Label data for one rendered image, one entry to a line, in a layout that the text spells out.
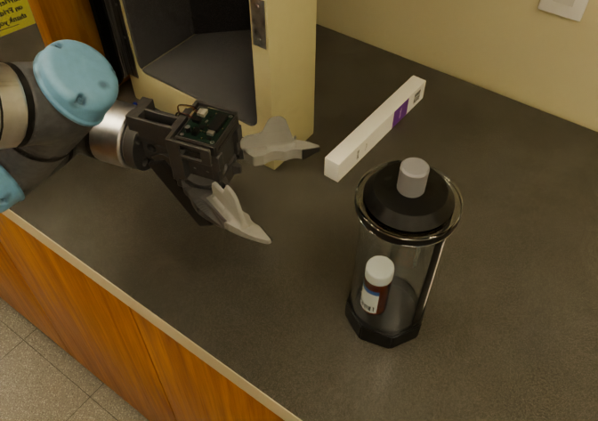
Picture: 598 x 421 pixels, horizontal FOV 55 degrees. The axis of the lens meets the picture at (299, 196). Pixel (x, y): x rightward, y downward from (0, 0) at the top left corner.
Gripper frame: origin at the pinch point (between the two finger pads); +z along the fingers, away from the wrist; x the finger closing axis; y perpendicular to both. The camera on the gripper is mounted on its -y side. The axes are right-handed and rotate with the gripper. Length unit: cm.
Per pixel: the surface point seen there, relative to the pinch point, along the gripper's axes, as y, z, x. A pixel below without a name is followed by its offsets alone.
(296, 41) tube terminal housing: 2.6, -9.9, 24.9
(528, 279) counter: -17.7, 29.0, 11.9
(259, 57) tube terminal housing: 2.7, -13.2, 19.4
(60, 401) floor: -112, -70, -3
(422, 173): 9.2, 12.7, -0.7
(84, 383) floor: -112, -67, 4
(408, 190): 7.3, 11.9, -1.4
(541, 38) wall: -7, 23, 54
